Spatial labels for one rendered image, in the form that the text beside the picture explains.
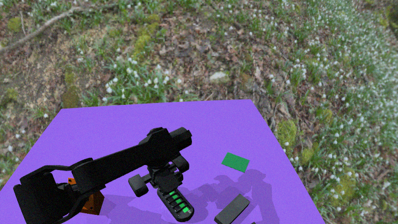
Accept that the green rectangular block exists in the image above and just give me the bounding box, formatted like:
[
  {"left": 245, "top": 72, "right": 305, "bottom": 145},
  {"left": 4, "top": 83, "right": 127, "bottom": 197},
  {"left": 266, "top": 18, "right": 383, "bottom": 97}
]
[{"left": 221, "top": 152, "right": 250, "bottom": 173}]

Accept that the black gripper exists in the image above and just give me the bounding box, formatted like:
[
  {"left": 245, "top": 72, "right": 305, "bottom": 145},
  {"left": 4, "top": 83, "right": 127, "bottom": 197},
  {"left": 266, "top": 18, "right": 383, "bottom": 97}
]
[{"left": 128, "top": 155, "right": 189, "bottom": 197}]

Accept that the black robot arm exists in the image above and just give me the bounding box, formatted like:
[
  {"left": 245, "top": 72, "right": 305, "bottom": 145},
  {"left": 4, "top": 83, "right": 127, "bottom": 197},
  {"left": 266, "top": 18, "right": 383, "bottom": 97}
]
[{"left": 13, "top": 127, "right": 192, "bottom": 224}]

